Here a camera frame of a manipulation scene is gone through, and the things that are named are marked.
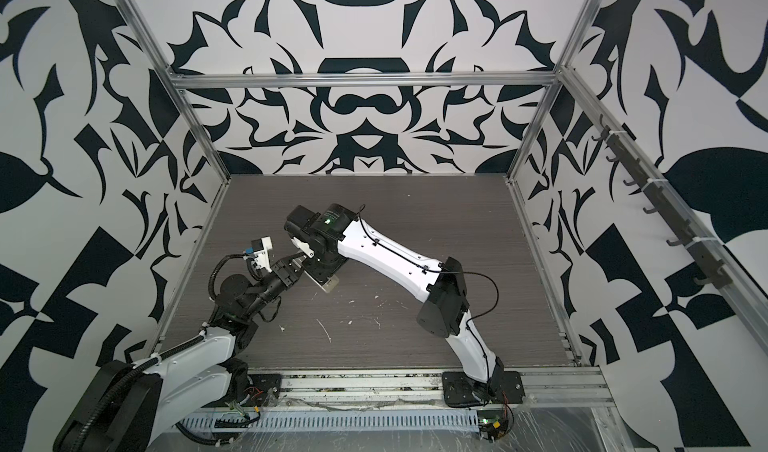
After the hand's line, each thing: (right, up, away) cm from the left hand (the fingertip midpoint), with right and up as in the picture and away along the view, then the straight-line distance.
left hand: (312, 249), depth 76 cm
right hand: (+3, -5, 0) cm, 6 cm away
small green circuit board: (+43, -40, -5) cm, 59 cm away
